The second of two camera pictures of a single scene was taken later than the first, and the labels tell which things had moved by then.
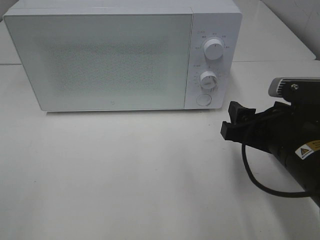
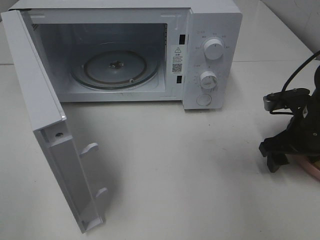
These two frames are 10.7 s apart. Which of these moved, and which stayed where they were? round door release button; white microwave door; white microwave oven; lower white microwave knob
Moved: white microwave door
Stayed: round door release button; lower white microwave knob; white microwave oven
